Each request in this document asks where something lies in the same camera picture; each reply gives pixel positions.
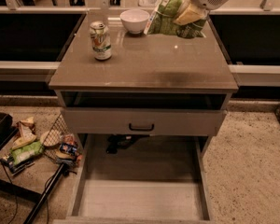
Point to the green jalapeno chip bag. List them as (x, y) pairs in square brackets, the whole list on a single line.
[(161, 21)]

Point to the grey drawer cabinet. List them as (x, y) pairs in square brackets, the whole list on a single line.
[(144, 72)]

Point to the closed grey top drawer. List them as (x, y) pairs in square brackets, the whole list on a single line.
[(167, 122)]

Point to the open grey middle drawer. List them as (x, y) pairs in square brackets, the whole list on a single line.
[(157, 180)]

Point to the white orange snack bag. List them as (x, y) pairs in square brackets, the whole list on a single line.
[(26, 133)]

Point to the light green snack bag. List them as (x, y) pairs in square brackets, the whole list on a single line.
[(25, 153)]

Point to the white ceramic bowl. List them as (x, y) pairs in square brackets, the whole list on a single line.
[(134, 20)]

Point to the green and white soda can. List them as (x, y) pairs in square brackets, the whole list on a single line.
[(100, 40)]

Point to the black object under cabinet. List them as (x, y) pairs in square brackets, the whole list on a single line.
[(121, 141)]

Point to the blue snack packet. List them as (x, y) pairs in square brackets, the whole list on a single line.
[(68, 149)]

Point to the round tan snack lid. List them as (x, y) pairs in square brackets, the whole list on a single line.
[(50, 138)]

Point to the black drawer handle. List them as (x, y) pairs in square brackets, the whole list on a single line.
[(147, 128)]

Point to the wire mesh basket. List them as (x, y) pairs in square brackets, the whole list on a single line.
[(54, 154)]

